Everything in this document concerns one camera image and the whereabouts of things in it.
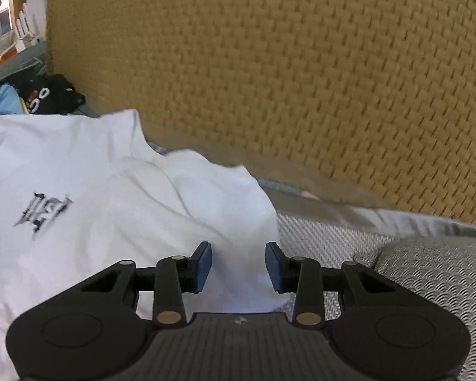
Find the white router with antennas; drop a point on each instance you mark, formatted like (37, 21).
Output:
(27, 27)

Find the white t-shirt with dark print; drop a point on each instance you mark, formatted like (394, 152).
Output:
(103, 206)

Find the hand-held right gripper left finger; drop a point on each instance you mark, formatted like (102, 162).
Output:
(204, 264)

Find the grey bedside table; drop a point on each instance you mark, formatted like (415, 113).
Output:
(16, 63)

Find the light blue garment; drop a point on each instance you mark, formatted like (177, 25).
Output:
(4, 101)

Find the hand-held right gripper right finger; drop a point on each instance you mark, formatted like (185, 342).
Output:
(273, 266)

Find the grey textured pillow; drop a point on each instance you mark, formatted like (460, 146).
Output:
(440, 278)

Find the black printed garment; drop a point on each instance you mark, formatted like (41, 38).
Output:
(49, 95)

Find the woven tan headboard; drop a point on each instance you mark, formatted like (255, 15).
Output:
(301, 87)

